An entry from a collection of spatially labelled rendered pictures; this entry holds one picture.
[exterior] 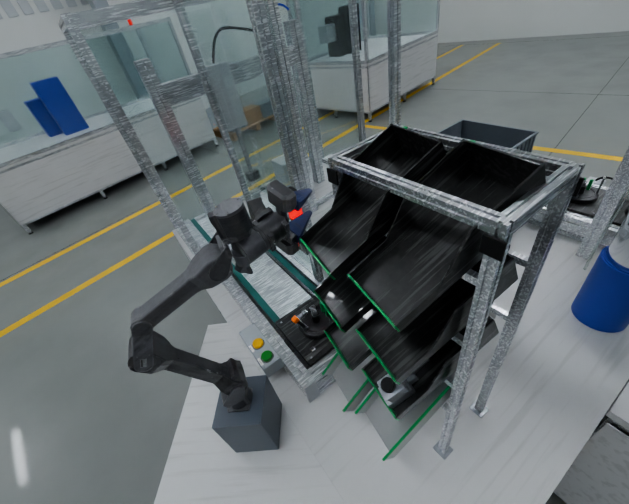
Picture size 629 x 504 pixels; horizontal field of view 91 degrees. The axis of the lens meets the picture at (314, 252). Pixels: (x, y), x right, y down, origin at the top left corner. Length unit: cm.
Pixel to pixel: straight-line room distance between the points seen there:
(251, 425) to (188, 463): 33
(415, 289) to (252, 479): 82
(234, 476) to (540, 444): 87
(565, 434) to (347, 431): 60
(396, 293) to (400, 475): 67
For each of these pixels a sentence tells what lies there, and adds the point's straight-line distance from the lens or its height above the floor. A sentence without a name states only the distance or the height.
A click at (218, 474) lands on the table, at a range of 118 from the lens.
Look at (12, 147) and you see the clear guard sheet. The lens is 573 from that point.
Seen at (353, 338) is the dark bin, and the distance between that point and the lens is 84.
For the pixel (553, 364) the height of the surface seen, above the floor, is 86.
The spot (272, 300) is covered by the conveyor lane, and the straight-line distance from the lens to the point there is 138.
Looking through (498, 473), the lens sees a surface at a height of 86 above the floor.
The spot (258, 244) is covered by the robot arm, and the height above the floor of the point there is 155.
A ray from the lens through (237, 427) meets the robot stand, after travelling 99.
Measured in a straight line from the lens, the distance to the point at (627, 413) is 132.
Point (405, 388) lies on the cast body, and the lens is 71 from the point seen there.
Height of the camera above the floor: 191
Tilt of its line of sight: 39 degrees down
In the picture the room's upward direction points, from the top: 13 degrees counter-clockwise
